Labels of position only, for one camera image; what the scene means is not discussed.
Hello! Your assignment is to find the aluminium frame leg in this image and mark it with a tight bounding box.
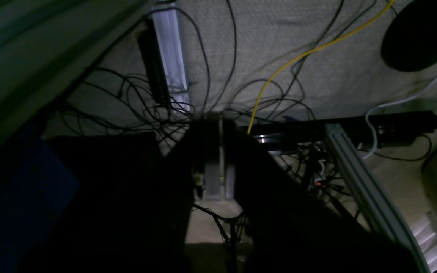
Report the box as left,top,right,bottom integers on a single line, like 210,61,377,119
152,0,190,111

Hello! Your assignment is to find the black power strip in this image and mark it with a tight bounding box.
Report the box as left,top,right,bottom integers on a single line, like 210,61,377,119
137,19,171,106

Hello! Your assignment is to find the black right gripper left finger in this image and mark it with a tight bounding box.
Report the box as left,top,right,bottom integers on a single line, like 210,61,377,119
17,133,196,273

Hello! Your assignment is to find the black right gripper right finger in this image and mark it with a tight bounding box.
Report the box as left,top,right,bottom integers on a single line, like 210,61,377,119
223,120,418,273

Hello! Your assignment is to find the white cable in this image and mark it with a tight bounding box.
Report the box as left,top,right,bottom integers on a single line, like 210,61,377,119
361,66,437,160

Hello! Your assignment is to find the black round stand base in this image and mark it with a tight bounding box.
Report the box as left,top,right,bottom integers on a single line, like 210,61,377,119
381,0,437,72

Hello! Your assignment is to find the yellow cable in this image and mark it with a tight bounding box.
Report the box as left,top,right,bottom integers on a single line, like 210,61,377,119
247,0,395,135

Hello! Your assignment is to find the aluminium frame rail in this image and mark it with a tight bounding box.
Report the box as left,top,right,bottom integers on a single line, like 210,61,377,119
325,123,430,273

